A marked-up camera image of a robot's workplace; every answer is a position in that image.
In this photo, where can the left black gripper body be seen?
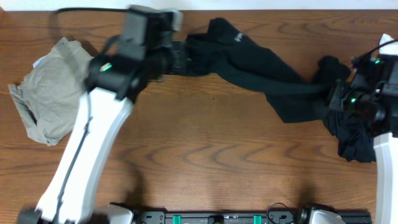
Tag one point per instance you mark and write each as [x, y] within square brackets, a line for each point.
[179, 56]

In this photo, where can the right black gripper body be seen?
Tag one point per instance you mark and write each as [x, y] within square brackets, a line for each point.
[344, 96]

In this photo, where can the black shirt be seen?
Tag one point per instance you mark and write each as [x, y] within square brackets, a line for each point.
[233, 56]

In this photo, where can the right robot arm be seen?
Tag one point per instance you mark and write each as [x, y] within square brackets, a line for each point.
[372, 95]

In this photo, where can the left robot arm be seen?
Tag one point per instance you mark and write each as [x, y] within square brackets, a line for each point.
[143, 52]

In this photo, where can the beige crumpled garment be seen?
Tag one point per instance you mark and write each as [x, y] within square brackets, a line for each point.
[47, 99]

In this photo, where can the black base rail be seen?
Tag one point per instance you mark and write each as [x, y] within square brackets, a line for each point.
[277, 213]

